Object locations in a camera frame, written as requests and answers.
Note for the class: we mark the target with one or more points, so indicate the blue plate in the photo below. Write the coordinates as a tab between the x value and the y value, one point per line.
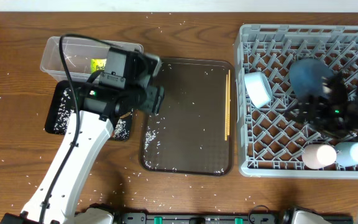
308	78

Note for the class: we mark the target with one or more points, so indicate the yellow green snack packet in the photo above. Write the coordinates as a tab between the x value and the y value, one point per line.
97	64

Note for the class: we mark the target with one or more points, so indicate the pink cup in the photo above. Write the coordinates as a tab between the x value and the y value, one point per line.
317	156

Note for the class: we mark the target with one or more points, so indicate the blue cup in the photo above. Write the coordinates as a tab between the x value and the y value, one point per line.
347	153

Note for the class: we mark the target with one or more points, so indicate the white rice pile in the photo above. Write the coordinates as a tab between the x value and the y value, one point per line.
65	109

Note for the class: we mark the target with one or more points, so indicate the brown mushroom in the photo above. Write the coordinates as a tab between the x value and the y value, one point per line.
125	115

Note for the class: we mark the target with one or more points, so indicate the grey dishwasher rack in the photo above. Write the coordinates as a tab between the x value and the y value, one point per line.
269	145

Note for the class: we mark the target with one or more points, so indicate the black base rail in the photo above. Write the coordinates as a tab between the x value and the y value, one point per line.
143	218

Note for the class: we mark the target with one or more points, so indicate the clear plastic bin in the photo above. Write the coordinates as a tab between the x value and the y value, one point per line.
78	54

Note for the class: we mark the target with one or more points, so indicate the wooden chopstick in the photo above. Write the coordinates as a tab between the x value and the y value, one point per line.
225	117
228	102

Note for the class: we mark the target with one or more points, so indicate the light blue rice bowl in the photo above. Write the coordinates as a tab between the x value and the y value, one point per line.
258	88

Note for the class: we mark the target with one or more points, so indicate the brown serving tray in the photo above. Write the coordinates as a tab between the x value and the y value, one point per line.
187	135

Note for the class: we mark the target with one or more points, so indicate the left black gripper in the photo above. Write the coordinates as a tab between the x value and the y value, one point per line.
155	99

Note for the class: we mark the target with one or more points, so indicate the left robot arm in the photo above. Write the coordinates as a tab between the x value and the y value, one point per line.
123	85

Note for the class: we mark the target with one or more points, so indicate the black plastic tray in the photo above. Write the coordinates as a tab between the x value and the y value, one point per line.
48	124

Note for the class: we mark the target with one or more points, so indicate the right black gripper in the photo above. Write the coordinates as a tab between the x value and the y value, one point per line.
317	107

